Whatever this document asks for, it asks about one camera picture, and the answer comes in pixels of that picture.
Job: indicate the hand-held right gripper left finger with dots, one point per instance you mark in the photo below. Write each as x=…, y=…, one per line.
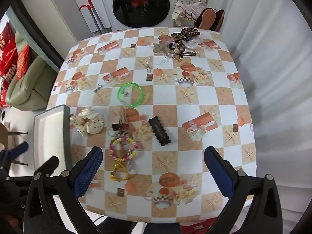
x=89, y=175

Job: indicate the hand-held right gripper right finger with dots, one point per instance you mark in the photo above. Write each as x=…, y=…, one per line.
x=219, y=174

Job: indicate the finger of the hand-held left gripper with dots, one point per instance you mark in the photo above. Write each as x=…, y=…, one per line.
x=20, y=148
x=48, y=165

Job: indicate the white jewelry box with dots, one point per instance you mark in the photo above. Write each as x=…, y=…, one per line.
x=50, y=136

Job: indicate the cream dotted scrunchie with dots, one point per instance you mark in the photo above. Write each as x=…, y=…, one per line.
x=87, y=123

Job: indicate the black scalloped hair clip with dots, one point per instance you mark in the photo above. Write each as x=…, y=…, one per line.
x=159, y=132

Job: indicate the silver metal clasp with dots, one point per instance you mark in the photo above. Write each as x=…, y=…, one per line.
x=124, y=95

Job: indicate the green plastic bangle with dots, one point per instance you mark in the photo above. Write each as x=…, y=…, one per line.
x=120, y=90

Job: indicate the tan wooden chair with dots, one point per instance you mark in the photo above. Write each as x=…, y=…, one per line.
x=3, y=136

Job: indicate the small black bow clip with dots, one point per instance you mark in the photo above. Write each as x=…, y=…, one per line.
x=117, y=126

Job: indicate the red cloth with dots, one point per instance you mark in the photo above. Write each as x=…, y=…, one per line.
x=197, y=227

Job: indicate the pale green leather sofa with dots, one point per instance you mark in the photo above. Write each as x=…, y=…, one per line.
x=29, y=85

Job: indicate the red patterned cushion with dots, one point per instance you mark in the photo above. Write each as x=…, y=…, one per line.
x=23, y=62

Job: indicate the small silver clip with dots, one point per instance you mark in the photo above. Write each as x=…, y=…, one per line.
x=98, y=88

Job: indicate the checked printed tablecloth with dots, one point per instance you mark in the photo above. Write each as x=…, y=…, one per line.
x=175, y=97

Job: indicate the red lettered cushion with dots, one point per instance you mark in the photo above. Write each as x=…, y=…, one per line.
x=8, y=53

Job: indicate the white curtain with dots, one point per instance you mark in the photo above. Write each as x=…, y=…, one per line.
x=273, y=65

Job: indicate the gold round brooch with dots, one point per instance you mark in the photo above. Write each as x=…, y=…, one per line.
x=177, y=58

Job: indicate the brown snap hair clip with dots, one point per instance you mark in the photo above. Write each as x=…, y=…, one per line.
x=189, y=53

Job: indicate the clear plastic bag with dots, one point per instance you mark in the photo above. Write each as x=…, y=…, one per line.
x=193, y=43

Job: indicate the grey star hair clip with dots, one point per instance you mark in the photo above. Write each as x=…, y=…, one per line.
x=160, y=48

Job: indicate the leopard print bow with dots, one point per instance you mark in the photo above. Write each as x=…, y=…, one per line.
x=186, y=33

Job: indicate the dark brown chair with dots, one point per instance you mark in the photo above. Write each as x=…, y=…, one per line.
x=209, y=19

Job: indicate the pile of pale clothes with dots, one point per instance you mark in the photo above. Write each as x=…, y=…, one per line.
x=185, y=9

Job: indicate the white washing machine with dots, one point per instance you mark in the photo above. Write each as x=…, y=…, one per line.
x=141, y=2

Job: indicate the dark glass door frame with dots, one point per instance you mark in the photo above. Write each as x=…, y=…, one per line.
x=31, y=29

